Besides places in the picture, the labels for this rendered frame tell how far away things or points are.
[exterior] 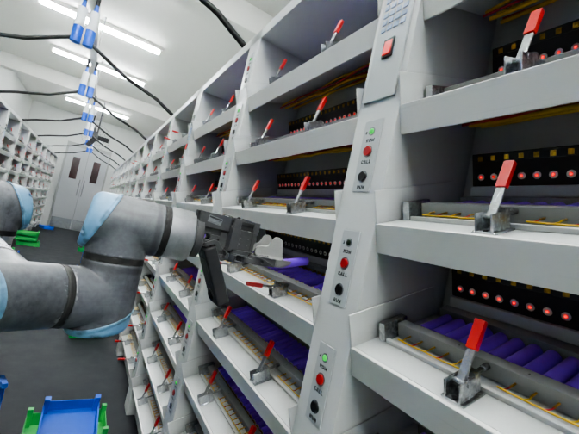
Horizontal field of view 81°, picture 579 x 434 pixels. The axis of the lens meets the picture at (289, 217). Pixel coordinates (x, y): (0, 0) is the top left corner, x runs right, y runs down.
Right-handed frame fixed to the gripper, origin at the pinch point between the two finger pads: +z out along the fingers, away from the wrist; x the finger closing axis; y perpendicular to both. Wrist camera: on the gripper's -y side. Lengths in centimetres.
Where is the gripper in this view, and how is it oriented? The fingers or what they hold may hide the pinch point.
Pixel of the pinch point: (282, 264)
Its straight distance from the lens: 72.4
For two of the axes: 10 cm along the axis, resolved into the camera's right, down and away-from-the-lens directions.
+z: 8.4, 2.2, 5.0
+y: 2.2, -9.7, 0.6
